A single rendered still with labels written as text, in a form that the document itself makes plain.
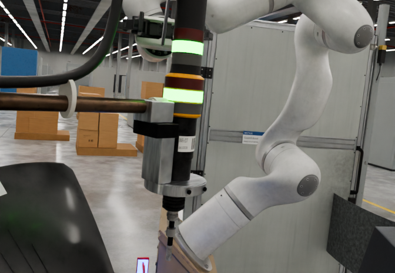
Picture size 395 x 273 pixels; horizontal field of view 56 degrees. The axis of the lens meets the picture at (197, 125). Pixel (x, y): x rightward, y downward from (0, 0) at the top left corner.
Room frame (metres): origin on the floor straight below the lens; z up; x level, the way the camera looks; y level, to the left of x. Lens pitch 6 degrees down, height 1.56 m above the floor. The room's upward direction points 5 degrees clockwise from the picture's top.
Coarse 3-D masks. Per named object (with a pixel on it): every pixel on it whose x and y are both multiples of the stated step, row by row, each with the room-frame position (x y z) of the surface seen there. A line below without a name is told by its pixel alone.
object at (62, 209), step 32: (32, 192) 0.42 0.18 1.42; (64, 192) 0.45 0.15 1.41; (0, 224) 0.36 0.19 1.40; (32, 224) 0.39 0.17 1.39; (64, 224) 0.41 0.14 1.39; (96, 224) 0.45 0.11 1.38; (0, 256) 0.35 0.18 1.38; (32, 256) 0.36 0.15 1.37; (64, 256) 0.38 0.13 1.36; (96, 256) 0.41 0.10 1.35
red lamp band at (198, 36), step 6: (174, 30) 0.41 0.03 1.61; (180, 30) 0.40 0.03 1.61; (186, 30) 0.40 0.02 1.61; (192, 30) 0.40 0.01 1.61; (198, 30) 0.40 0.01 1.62; (174, 36) 0.41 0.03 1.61; (180, 36) 0.40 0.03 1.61; (186, 36) 0.40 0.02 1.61; (192, 36) 0.40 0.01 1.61; (198, 36) 0.40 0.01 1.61
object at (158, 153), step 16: (160, 112) 0.37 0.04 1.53; (144, 128) 0.38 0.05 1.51; (160, 128) 0.37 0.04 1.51; (176, 128) 0.38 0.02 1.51; (144, 144) 0.40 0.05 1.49; (160, 144) 0.38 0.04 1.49; (144, 160) 0.39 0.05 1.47; (160, 160) 0.38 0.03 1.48; (144, 176) 0.39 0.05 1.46; (160, 176) 0.38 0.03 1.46; (192, 176) 0.43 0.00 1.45; (160, 192) 0.38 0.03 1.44; (176, 192) 0.38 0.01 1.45; (192, 192) 0.39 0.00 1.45
